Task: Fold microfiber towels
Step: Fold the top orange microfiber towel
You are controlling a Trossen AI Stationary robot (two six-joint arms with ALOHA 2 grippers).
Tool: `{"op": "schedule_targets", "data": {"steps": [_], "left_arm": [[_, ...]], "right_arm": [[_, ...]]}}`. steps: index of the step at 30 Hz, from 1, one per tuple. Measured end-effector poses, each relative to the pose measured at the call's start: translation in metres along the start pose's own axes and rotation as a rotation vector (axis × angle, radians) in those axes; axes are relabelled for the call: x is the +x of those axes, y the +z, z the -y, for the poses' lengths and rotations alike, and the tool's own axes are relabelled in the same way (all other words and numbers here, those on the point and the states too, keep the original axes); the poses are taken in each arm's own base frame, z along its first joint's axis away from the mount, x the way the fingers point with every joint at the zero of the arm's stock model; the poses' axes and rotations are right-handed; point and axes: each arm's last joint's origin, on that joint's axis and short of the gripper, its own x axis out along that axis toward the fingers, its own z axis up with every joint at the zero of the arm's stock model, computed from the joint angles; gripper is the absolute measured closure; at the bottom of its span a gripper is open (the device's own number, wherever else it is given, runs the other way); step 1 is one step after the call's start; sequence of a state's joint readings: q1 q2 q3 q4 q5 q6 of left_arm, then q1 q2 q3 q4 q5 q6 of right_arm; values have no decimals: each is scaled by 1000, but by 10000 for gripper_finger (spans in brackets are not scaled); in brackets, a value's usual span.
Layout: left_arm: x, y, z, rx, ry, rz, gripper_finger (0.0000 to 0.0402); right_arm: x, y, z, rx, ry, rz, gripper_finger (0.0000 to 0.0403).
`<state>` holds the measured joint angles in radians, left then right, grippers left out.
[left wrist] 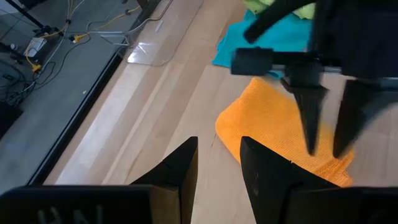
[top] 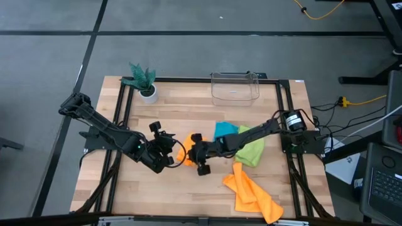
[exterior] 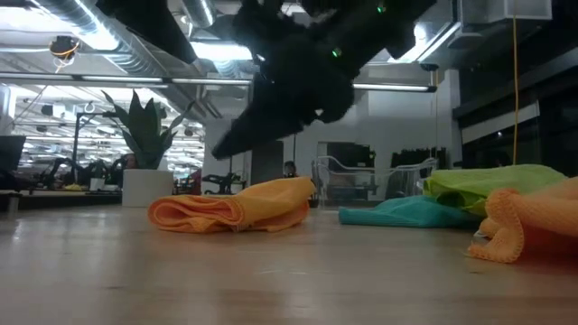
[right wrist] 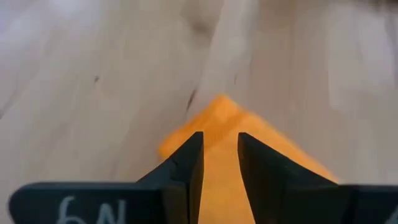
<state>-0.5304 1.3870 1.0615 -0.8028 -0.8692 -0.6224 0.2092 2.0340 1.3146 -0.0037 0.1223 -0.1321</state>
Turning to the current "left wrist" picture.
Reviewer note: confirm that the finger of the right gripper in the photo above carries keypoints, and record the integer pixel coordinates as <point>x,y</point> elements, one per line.
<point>311,112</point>
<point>351,118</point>

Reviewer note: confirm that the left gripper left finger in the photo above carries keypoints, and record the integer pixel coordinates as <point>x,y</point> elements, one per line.
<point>186,174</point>

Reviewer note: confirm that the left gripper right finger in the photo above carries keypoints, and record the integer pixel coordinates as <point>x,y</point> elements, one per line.
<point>267,174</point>

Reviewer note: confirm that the orange microfiber towel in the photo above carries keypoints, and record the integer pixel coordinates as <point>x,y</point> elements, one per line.
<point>264,124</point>

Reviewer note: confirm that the green microfiber towel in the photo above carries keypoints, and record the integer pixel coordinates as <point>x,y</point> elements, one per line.
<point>304,12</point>

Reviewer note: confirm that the teal microfiber towel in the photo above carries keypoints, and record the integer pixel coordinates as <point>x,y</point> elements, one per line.
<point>280,40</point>

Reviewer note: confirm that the white power box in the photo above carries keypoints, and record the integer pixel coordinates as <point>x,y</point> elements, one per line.
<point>35,46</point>

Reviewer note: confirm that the black tripod leg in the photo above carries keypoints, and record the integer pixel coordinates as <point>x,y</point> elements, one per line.
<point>28,15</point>

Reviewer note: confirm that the black aluminium table frame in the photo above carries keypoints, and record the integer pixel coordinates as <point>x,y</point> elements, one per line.
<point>84,102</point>

